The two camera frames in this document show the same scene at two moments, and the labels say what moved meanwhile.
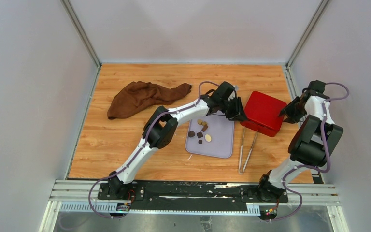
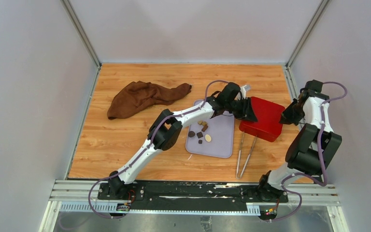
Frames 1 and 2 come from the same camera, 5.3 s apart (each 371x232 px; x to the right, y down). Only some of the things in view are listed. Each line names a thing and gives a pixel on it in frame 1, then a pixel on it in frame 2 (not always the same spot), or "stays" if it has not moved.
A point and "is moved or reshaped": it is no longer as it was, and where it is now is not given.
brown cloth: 140,94 stays
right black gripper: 292,118 stays
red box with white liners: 259,128 is moved or reshaped
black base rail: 189,194 stays
